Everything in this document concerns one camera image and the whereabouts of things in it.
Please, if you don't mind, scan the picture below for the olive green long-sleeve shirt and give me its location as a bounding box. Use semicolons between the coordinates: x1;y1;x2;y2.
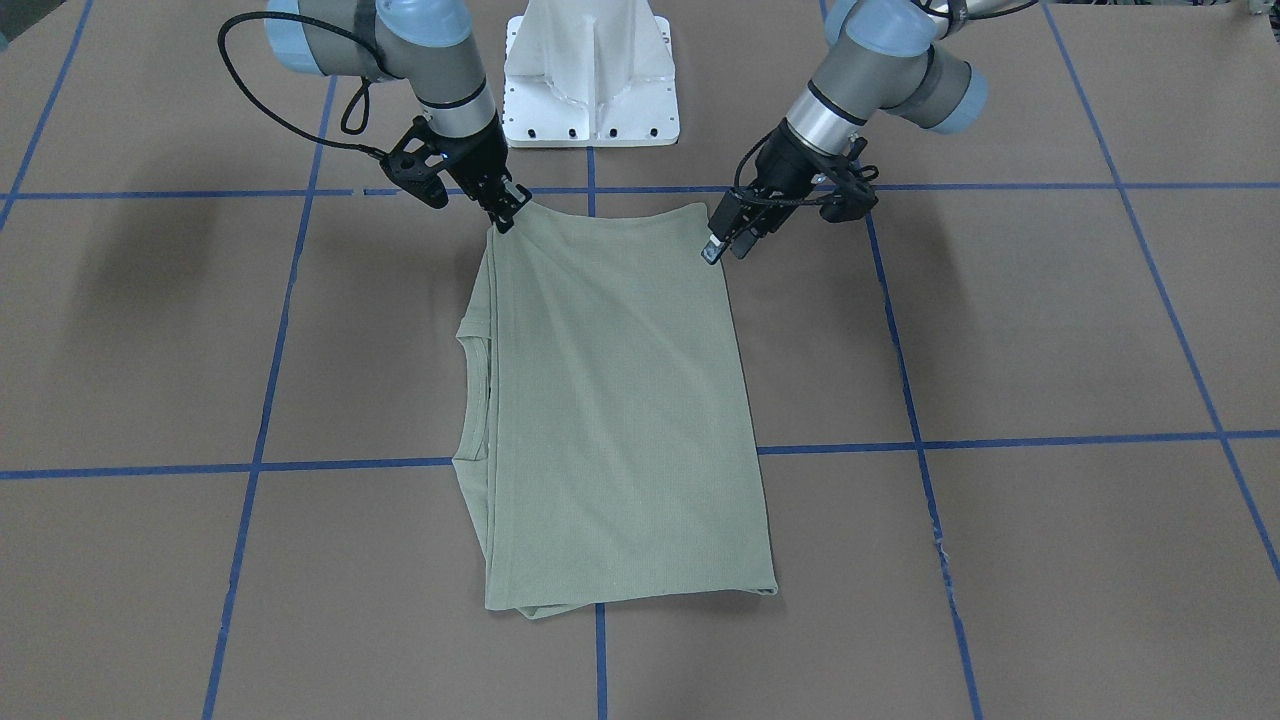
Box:
452;202;780;620

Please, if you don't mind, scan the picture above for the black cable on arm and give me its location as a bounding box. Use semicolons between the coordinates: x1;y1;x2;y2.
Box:
218;12;390;161

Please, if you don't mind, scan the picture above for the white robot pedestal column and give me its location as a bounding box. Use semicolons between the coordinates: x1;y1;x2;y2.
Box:
499;1;681;149

